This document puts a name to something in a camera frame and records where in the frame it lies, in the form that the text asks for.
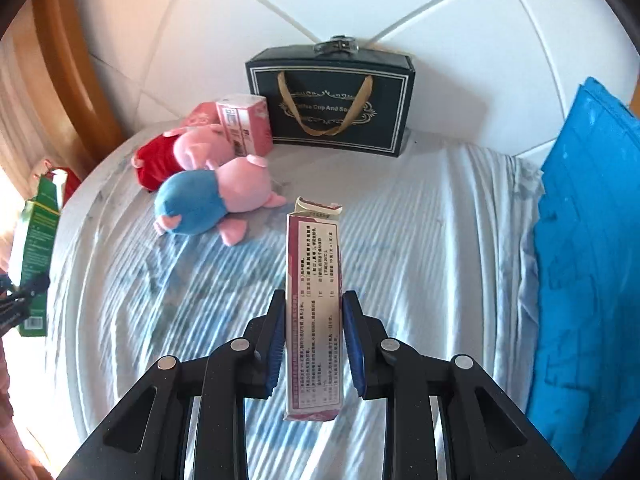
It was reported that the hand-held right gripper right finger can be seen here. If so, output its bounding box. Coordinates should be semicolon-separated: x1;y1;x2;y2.
341;290;576;480

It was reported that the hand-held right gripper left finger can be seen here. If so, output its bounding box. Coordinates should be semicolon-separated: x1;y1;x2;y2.
55;289;287;480

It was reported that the green medicine box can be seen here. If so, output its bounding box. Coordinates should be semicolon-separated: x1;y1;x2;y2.
9;169;68;337

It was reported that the pink white medicine box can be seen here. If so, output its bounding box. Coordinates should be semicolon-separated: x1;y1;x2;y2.
284;196;345;422

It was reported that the blue plastic crate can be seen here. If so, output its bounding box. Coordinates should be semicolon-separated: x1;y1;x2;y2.
525;76;640;461

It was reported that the white striped bed sheet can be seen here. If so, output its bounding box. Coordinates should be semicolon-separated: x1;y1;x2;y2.
42;125;546;480

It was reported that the red bag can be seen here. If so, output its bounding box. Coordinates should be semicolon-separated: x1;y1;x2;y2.
32;159;83;206

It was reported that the blue body pig plush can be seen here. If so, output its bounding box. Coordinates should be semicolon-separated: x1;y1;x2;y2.
152;155;287;247

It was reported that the red dress pig plush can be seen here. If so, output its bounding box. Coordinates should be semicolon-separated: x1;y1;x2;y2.
131;124;236;192

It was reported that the pink carton box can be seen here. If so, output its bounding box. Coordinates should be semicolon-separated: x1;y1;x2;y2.
216;94;274;157

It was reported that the flat pink packet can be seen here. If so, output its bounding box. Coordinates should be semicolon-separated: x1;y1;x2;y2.
180;101;223;133

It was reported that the black gift box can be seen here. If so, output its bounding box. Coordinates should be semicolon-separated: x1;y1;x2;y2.
245;34;416;158

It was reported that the wooden headboard frame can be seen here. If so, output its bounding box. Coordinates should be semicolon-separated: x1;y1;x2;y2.
31;0;126;161

